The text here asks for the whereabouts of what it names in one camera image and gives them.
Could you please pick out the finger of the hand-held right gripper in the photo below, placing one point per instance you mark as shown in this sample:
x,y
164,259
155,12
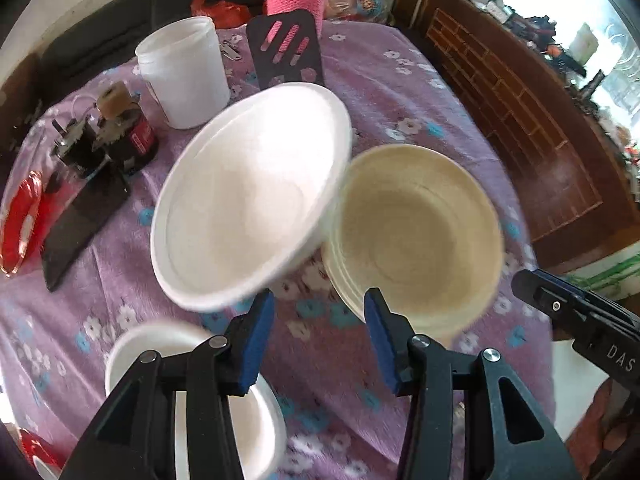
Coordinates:
x,y
555,305

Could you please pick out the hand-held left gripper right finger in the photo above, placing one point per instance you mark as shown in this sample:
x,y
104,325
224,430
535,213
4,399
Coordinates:
x,y
380,345

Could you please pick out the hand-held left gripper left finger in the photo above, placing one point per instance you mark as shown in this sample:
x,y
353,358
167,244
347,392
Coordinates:
x,y
257,345

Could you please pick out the small white bowl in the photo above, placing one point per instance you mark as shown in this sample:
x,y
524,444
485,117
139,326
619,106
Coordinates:
x,y
260,430

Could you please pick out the ribbed off-white bowl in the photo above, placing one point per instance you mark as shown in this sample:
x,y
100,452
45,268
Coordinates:
x,y
415,240

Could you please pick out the large white bowl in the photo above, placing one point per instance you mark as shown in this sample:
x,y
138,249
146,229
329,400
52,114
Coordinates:
x,y
240,200

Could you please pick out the red glass plate gold rim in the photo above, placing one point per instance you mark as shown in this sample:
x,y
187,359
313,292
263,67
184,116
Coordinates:
x,y
37,447
17,225

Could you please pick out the wooden lattice cabinet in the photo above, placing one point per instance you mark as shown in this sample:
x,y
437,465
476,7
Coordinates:
x,y
525,125

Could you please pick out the black phone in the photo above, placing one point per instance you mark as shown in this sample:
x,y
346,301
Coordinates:
x,y
80,225

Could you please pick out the black can with red label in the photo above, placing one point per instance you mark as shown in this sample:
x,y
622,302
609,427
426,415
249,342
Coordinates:
x,y
132,137

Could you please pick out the purple floral tablecloth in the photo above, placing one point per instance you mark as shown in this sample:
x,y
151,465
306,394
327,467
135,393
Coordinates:
x,y
380,100

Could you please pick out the white plastic jar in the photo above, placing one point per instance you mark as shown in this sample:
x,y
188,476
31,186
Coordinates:
x,y
185,75

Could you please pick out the black slotted spatula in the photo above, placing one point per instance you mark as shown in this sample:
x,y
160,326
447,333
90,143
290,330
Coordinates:
x,y
311,55

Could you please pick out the metal keys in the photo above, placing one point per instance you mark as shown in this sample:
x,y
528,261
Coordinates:
x,y
230,50

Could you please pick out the red plastic bag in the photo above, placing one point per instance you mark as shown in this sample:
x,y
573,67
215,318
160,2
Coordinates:
x,y
225,12

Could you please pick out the clear snack packet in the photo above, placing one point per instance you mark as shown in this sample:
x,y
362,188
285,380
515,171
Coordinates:
x,y
360,5

